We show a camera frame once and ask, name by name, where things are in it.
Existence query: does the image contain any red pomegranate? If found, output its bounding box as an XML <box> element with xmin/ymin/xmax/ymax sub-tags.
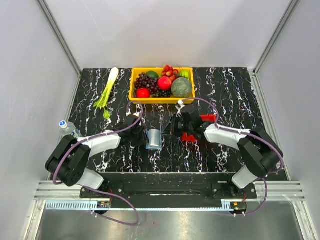
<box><xmin>157</xmin><ymin>76</ymin><xmax>172</xmax><ymax>91</ymax></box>

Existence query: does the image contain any red tomato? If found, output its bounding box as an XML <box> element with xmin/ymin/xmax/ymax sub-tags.
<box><xmin>136</xmin><ymin>87</ymin><xmax>151</xmax><ymax>98</ymax></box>

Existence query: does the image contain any dark blueberry cluster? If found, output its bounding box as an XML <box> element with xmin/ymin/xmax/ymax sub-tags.
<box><xmin>152</xmin><ymin>89</ymin><xmax>172</xmax><ymax>98</ymax></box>

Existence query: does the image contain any dark purple grape bunch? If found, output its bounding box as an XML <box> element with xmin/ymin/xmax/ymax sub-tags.
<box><xmin>133</xmin><ymin>72</ymin><xmax>160</xmax><ymax>98</ymax></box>

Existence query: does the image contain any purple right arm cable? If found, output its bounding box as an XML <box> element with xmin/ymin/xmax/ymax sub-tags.
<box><xmin>176</xmin><ymin>97</ymin><xmax>285</xmax><ymax>218</ymax></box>

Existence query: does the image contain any yellow plastic fruit bin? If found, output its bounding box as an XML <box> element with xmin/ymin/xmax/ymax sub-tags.
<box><xmin>128</xmin><ymin>67</ymin><xmax>196</xmax><ymax>104</ymax></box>

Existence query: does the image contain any red plastic card tray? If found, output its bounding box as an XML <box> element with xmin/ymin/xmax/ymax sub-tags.
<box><xmin>181</xmin><ymin>114</ymin><xmax>216</xmax><ymax>143</ymax></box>

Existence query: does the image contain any red lychee cluster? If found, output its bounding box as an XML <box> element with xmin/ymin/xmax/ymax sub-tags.
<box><xmin>161</xmin><ymin>65</ymin><xmax>179</xmax><ymax>78</ymax></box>

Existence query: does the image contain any dark green avocado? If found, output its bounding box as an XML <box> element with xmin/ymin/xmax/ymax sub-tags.
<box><xmin>145</xmin><ymin>71</ymin><xmax>159</xmax><ymax>79</ymax></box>

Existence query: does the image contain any green white celery stalk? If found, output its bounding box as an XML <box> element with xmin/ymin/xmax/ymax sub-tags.
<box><xmin>93</xmin><ymin>67</ymin><xmax>119</xmax><ymax>120</ymax></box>

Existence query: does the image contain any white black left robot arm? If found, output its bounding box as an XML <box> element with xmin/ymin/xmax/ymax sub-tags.
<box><xmin>45</xmin><ymin>114</ymin><xmax>148</xmax><ymax>198</ymax></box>

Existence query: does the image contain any blue leather card holder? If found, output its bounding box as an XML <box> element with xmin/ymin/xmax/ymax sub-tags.
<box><xmin>146</xmin><ymin>129</ymin><xmax>162</xmax><ymax>151</ymax></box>

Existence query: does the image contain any clear plastic water bottle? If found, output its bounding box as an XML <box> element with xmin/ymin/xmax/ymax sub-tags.
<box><xmin>59</xmin><ymin>120</ymin><xmax>82</xmax><ymax>138</ymax></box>

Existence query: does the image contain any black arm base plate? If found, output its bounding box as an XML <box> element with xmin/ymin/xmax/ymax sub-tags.
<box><xmin>99</xmin><ymin>180</ymin><xmax>257</xmax><ymax>200</ymax></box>

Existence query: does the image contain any green netted melon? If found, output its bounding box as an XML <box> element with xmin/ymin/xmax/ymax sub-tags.
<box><xmin>171</xmin><ymin>77</ymin><xmax>192</xmax><ymax>98</ymax></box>

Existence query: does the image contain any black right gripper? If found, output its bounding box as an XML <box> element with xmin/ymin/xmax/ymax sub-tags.
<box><xmin>161</xmin><ymin>114</ymin><xmax>193</xmax><ymax>138</ymax></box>

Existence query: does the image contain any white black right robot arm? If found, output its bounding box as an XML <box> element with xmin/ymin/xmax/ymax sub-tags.
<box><xmin>163</xmin><ymin>105</ymin><xmax>284</xmax><ymax>198</ymax></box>

